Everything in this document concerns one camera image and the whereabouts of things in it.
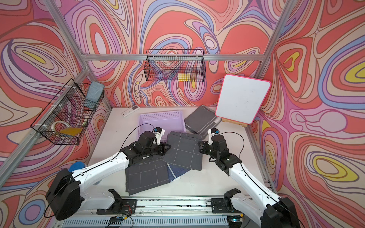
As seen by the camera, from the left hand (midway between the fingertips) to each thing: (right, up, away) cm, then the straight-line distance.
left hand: (172, 147), depth 79 cm
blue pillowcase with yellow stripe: (+1, -16, +5) cm, 17 cm away
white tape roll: (-56, +14, -12) cm, 59 cm away
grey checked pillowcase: (-16, -17, +3) cm, 23 cm away
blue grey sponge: (-46, +32, +3) cm, 56 cm away
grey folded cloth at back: (+20, +15, +30) cm, 39 cm away
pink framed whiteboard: (+47, +31, +18) cm, 59 cm away
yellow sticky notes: (+7, +44, +11) cm, 46 cm away
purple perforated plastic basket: (-4, +15, +29) cm, 33 cm away
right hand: (+16, 0, +2) cm, 16 cm away
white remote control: (-38, +23, +37) cm, 58 cm away
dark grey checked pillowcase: (+7, -2, +1) cm, 8 cm away
